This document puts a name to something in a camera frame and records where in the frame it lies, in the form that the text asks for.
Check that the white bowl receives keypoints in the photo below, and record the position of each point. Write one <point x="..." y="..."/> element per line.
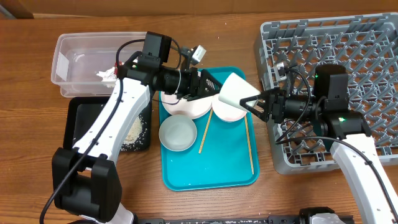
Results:
<point x="226" y="112"/>

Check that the grey dish rack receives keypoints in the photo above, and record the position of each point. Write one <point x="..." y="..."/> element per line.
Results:
<point x="366" y="45"/>

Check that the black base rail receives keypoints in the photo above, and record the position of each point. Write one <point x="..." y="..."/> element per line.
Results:
<point x="302" y="217"/>

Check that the black tray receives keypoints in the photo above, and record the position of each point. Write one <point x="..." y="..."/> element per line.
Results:
<point x="83" y="111"/>

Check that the teal serving tray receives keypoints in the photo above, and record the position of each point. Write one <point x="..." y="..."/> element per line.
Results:
<point x="223" y="162"/>

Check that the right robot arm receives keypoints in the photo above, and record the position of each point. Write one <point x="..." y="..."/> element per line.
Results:
<point x="344" y="132"/>

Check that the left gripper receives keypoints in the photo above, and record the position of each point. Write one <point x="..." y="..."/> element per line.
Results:
<point x="194" y="89"/>

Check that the wooden chopstick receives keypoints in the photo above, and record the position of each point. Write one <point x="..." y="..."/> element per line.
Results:
<point x="249" y="143"/>
<point x="205" y="132"/>

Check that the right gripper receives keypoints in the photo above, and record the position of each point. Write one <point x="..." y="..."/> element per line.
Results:
<point x="277" y="96"/>

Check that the clear plastic bin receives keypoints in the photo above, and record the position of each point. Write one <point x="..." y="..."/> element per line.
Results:
<point x="78" y="57"/>

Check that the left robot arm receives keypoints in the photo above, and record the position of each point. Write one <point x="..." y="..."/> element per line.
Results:
<point x="85" y="179"/>

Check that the grey bowl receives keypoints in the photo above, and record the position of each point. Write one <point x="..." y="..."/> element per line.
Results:
<point x="177" y="133"/>

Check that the white napkin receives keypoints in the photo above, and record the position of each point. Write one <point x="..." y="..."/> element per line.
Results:
<point x="108" y="77"/>

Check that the left wooden chopstick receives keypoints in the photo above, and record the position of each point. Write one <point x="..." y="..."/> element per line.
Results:
<point x="205" y="132"/>

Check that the white cup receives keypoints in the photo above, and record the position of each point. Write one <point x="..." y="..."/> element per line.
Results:
<point x="236" y="88"/>

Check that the right wooden chopstick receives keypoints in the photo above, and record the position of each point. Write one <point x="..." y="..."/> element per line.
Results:
<point x="249" y="143"/>

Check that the white rice pile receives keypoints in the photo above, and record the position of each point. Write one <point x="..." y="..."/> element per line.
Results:
<point x="135" y="137"/>

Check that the white plate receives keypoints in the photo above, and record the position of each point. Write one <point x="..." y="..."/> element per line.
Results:
<point x="193" y="109"/>

